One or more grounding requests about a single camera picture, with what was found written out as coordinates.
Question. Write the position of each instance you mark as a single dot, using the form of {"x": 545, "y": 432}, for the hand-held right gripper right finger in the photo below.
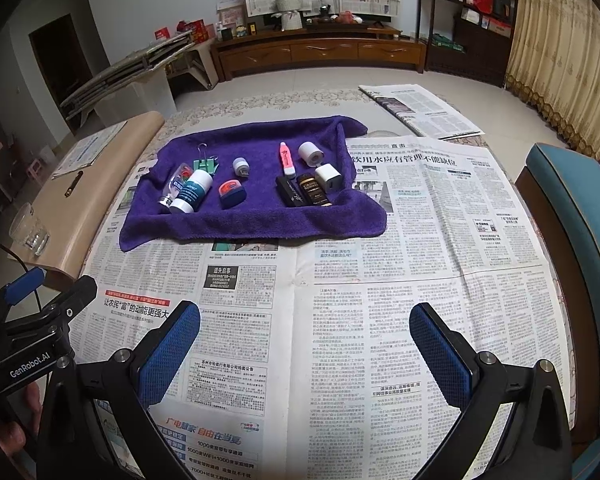
{"x": 437, "y": 355}

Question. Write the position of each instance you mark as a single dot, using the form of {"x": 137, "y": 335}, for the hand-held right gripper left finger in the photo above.
{"x": 172, "y": 355}

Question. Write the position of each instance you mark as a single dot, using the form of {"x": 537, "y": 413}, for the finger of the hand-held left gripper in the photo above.
{"x": 75, "y": 294}
{"x": 25, "y": 284}

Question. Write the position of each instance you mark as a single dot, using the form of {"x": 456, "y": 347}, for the small clear bottle metal cap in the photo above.
{"x": 180, "y": 180}

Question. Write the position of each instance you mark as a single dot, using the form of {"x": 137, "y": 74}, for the white stick with blue label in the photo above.
{"x": 195, "y": 191}

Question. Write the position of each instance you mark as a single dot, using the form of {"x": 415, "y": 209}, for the small blue jar red lid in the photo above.
{"x": 231, "y": 195}

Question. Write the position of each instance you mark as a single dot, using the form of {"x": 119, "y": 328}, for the small white jar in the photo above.
{"x": 240, "y": 166}

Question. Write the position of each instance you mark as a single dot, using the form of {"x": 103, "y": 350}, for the black case with white script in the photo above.
{"x": 290, "y": 191}

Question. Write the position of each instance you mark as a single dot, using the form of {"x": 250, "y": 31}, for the dark brown bottle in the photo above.
{"x": 312, "y": 190}

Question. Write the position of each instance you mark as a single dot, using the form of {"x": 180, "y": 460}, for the white USB charger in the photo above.
{"x": 326, "y": 176}

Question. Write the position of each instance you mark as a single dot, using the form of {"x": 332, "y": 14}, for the white tape roll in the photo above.
{"x": 311, "y": 154}

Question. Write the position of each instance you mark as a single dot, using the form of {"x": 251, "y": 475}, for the person's left hand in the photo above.
{"x": 7, "y": 435}

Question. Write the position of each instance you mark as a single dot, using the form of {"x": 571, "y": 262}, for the clear drinking glass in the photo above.
{"x": 27, "y": 232}

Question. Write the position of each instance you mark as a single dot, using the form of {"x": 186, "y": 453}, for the newspaper spread with red adverts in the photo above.
{"x": 360, "y": 360}

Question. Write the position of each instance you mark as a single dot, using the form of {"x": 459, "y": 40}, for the beige rounded bench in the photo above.
{"x": 100, "y": 200}

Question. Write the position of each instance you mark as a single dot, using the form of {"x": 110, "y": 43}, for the dark pen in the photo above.
{"x": 74, "y": 184}

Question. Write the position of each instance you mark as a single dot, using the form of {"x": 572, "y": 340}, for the white paper sheet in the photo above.
{"x": 87, "y": 152}

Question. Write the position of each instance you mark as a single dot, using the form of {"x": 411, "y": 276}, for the newspaper with large black headline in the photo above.
{"x": 455, "y": 210}

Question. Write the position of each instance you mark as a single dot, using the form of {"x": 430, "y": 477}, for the purple towel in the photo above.
{"x": 260, "y": 222}

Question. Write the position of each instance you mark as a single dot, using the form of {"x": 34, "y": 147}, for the green binder clip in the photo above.
{"x": 212, "y": 165}
{"x": 200, "y": 165}

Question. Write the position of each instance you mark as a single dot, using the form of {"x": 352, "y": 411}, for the teal upholstered chair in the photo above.
{"x": 575, "y": 210}

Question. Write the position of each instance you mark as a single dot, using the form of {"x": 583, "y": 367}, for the pink highlighter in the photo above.
{"x": 286, "y": 160}

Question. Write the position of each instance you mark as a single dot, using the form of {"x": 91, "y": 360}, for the folded grey tables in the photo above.
{"x": 125, "y": 67}

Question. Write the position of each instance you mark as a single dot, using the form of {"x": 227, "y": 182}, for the folded newspaper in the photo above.
{"x": 425, "y": 110}

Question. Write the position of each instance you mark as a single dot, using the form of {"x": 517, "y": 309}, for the white plastic stool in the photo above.
{"x": 195, "y": 62}

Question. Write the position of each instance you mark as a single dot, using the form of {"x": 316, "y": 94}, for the red boxes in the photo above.
{"x": 190, "y": 30}

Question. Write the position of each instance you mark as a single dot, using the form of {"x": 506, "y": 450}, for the dark wooden shelf unit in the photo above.
{"x": 480, "y": 55}

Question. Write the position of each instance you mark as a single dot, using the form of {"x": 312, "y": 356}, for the green box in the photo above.
{"x": 449, "y": 44}

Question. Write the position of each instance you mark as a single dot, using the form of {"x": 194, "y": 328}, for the beige patterned curtain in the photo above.
{"x": 565, "y": 60}

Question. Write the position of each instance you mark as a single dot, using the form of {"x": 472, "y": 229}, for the wooden television cabinet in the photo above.
{"x": 320, "y": 52}

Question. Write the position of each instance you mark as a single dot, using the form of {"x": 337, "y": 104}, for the white flower basket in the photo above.
{"x": 289, "y": 15}

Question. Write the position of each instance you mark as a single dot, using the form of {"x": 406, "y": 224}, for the wall calendar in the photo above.
{"x": 230, "y": 5}

